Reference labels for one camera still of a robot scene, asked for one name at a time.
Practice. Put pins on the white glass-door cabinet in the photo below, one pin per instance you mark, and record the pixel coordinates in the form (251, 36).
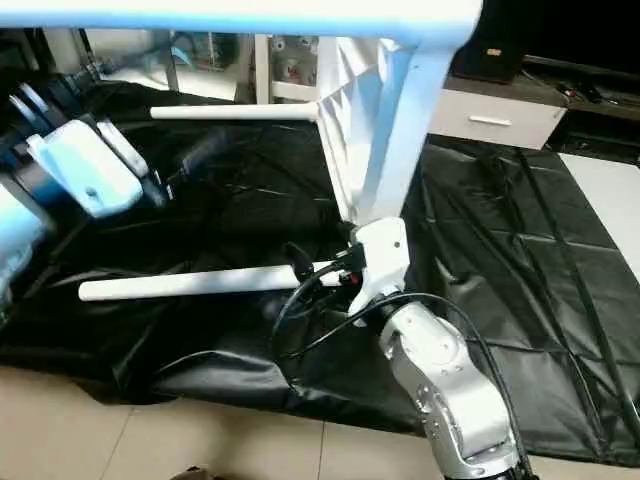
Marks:
(262, 70)

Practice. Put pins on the black box with orange label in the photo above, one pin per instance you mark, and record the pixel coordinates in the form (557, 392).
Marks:
(485, 60)

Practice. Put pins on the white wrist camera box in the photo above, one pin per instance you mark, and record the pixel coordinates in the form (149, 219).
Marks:
(385, 250)
(85, 170)

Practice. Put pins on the light blue plastic stand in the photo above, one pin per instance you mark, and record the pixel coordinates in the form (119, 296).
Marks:
(182, 52)

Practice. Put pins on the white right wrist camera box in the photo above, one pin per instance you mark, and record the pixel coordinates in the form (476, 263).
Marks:
(385, 250)

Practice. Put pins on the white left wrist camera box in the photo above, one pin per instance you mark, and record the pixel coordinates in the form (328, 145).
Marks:
(85, 170)

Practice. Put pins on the white drawer unit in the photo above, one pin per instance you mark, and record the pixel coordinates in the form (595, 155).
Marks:
(490, 120)

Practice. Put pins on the black mat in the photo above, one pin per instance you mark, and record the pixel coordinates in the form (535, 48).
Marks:
(500, 225)

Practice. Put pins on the white plastic table top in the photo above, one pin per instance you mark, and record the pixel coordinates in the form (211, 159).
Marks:
(360, 150)

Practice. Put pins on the black TV stand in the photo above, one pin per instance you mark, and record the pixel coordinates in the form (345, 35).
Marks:
(590, 85)

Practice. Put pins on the white plastic table leg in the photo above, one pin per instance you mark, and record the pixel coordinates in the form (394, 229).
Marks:
(200, 12)
(175, 285)
(225, 112)

